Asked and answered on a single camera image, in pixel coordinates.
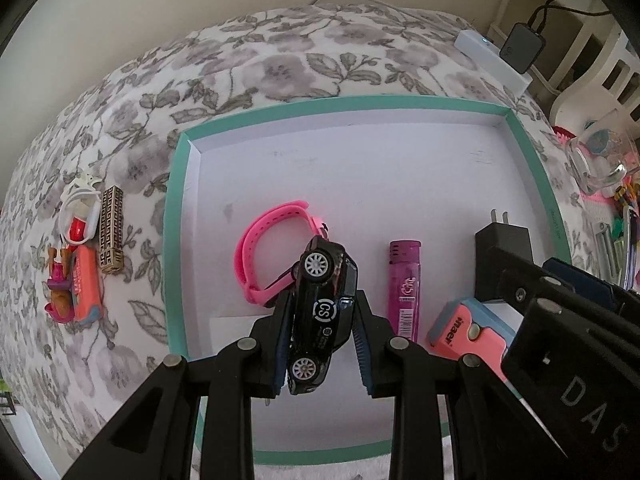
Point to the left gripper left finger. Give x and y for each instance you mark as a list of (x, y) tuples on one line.
[(186, 406)]

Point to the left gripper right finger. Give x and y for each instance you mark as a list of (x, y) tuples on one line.
[(457, 410)]

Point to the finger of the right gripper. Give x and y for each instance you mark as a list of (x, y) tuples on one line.
[(587, 285), (576, 364)]

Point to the black wall charger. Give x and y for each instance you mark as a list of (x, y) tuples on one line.
[(498, 238)]

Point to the coral blue carrot knife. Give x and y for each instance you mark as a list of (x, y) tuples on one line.
[(468, 326)]

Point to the brown pink puppy toy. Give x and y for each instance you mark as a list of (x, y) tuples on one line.
[(59, 283)]

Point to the purple lighter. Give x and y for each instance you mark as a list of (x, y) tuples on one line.
[(404, 288)]

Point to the pink smart watch band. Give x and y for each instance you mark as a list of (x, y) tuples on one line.
[(264, 256)]

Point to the black toy car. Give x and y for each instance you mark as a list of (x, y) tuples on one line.
[(326, 280)]

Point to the gold patterned lighter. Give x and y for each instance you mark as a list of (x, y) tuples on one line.
[(111, 257)]

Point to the red white toothpaste tube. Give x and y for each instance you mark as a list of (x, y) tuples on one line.
[(76, 233)]

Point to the orange blue carrot knife toy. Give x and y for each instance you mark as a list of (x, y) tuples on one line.
[(86, 292)]

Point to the floral grey white blanket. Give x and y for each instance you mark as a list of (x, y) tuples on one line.
[(124, 130)]

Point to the clear glass cup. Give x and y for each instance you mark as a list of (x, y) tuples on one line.
[(603, 155)]

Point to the teal white shallow box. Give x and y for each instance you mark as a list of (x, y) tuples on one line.
[(375, 169)]

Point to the white plastic chair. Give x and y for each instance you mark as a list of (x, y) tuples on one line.
[(610, 83)]

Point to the black power adapter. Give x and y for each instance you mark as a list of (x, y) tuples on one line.
[(522, 47)]

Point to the white power strip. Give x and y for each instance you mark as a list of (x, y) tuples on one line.
[(486, 55)]

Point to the cream hair claw clip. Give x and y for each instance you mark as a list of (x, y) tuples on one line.
[(84, 180)]

